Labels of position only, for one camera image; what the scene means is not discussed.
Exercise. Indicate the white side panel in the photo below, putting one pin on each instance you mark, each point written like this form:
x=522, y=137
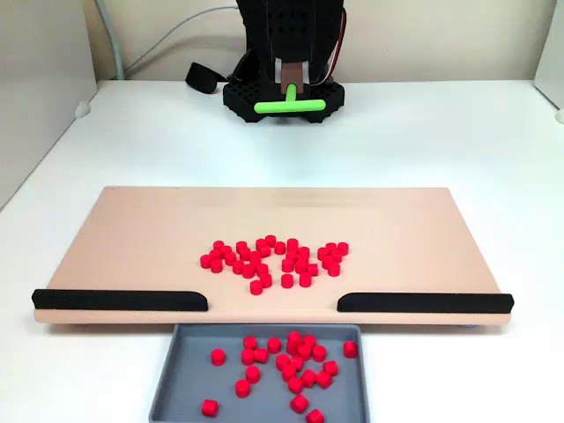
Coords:
x=39, y=88
x=553, y=53

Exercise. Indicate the peach flat board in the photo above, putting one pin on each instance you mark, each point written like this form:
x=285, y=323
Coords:
x=132, y=242

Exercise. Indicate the black edge strip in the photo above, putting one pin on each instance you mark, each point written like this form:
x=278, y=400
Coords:
x=418, y=303
x=110, y=300

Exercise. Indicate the grey rectangular tray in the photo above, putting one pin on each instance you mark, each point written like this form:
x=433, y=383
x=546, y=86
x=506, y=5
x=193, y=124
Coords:
x=194, y=388

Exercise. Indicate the small white bracket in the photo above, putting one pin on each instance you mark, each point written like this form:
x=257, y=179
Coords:
x=560, y=115
x=82, y=110

